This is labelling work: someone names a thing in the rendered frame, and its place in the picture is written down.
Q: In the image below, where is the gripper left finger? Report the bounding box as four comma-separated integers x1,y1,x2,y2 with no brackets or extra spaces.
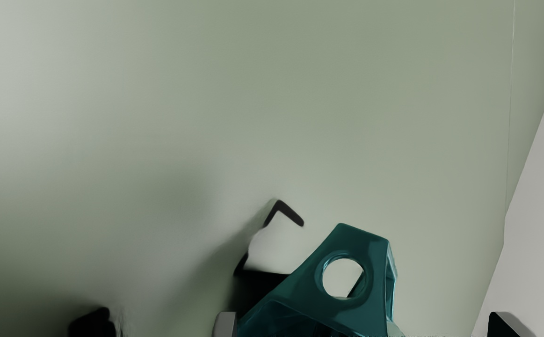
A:
212,311,239,337

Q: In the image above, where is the teal faceted mug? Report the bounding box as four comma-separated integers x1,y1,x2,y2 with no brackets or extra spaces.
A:
237,223,399,337

